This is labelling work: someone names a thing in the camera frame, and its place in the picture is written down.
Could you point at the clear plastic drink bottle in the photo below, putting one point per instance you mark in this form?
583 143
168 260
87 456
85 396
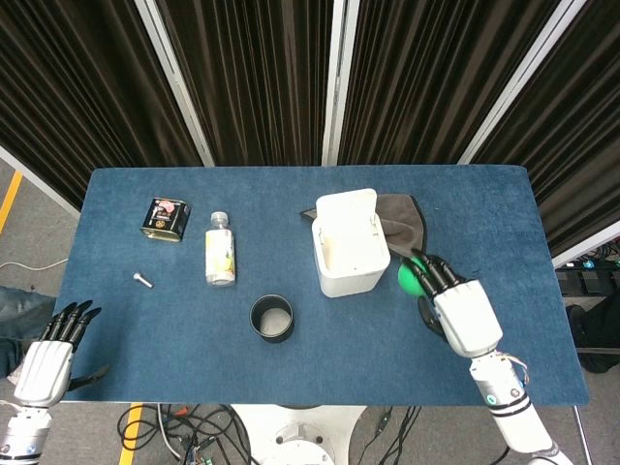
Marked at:
220 252

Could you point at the black mesh pen holder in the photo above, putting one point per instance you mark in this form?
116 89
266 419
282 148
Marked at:
271 336

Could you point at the silver metal bolt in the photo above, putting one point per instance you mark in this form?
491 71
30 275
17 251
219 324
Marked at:
143 280

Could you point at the black power strip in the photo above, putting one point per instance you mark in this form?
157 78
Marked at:
588 278

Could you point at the black rectangular food tin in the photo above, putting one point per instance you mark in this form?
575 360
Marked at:
164 218

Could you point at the grey and green cloth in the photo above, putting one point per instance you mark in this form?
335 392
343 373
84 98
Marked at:
402 223

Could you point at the white partition base rail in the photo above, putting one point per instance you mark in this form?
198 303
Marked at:
588 247
39 181

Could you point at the person's blue jeans leg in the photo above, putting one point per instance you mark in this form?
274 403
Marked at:
21 319

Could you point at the blue fabric table cover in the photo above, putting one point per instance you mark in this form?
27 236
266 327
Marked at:
339 368

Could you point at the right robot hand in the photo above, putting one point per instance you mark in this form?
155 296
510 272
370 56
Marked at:
467 319

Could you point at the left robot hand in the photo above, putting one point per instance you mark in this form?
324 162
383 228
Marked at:
43 368

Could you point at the white partition frame post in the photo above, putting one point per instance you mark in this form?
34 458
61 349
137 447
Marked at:
518 82
176 82
339 82

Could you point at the green textured ball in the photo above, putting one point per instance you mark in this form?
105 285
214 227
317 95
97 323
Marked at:
409 281

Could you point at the white plastic bin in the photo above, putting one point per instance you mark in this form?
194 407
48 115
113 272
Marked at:
353 283

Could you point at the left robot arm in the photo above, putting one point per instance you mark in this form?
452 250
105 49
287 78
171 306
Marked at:
24 431

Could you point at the black pleated curtain panel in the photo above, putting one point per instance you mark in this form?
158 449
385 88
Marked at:
581 145
261 82
72 97
426 72

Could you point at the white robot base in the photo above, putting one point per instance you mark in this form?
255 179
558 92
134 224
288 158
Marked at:
300 436

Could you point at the black bag on floor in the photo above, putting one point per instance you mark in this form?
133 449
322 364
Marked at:
598 334

